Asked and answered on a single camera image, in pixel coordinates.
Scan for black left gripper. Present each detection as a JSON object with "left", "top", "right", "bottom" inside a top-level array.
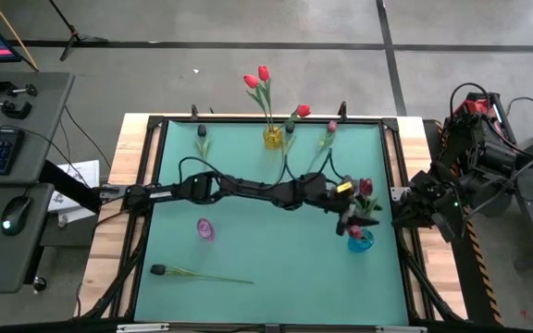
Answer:
[{"left": 325, "top": 174, "right": 381, "bottom": 237}]

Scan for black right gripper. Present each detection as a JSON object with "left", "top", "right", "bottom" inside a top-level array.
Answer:
[{"left": 391, "top": 181, "right": 441, "bottom": 230}]

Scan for green artificial flower stem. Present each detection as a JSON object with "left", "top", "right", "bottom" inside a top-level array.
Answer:
[{"left": 279, "top": 121, "right": 298, "bottom": 184}]

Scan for dark artificial tulip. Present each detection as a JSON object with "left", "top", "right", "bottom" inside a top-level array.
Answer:
[
  {"left": 193, "top": 123, "right": 212, "bottom": 163},
  {"left": 150, "top": 264, "right": 255, "bottom": 285}
]

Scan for blue glass vase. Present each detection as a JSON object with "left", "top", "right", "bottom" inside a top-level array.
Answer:
[{"left": 347, "top": 228, "right": 376, "bottom": 253}]

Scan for yellow glass vase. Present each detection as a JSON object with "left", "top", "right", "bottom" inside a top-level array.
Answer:
[{"left": 263, "top": 125, "right": 284, "bottom": 150}]

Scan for pink ribbed glass vase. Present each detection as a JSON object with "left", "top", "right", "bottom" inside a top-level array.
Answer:
[{"left": 195, "top": 217, "right": 217, "bottom": 242}]

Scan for black stand with hazard stripes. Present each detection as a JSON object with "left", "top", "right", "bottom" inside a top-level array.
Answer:
[{"left": 423, "top": 118, "right": 503, "bottom": 325}]

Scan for teal table mat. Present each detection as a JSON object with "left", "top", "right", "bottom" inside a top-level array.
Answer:
[{"left": 134, "top": 120, "right": 410, "bottom": 326}]

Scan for red and black tool box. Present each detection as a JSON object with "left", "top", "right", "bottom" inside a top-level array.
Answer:
[{"left": 451, "top": 92, "right": 508, "bottom": 140}]

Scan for white paper sheets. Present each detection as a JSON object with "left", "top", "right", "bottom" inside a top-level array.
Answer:
[{"left": 46, "top": 159, "right": 101, "bottom": 228}]

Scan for black slanted bar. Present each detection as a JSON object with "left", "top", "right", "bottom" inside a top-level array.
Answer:
[{"left": 39, "top": 159, "right": 104, "bottom": 215}]

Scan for grey desk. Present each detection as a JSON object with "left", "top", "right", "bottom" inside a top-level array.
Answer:
[{"left": 0, "top": 71, "right": 76, "bottom": 295}]

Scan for black tripod stand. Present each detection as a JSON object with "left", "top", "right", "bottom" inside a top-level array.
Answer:
[{"left": 48, "top": 0, "right": 109, "bottom": 62}]

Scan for black computer mouse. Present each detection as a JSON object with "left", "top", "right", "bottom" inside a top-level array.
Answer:
[{"left": 0, "top": 195, "right": 32, "bottom": 237}]

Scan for black screw clamp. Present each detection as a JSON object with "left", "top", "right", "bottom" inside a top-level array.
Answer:
[
  {"left": 0, "top": 95, "right": 33, "bottom": 120},
  {"left": 0, "top": 79, "right": 39, "bottom": 99}
]

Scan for wooden stick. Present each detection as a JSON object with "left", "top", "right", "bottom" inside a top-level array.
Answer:
[{"left": 0, "top": 0, "right": 41, "bottom": 73}]

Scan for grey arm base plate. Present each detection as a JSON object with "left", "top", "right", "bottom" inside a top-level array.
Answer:
[
  {"left": 99, "top": 183, "right": 127, "bottom": 198},
  {"left": 390, "top": 186, "right": 411, "bottom": 203}
]

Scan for silver bar handle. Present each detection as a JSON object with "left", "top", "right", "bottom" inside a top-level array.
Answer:
[
  {"left": 116, "top": 323, "right": 170, "bottom": 333},
  {"left": 375, "top": 325, "right": 428, "bottom": 333}
]

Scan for black table frame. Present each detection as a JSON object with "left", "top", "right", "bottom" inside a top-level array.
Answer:
[{"left": 108, "top": 113, "right": 434, "bottom": 327}]

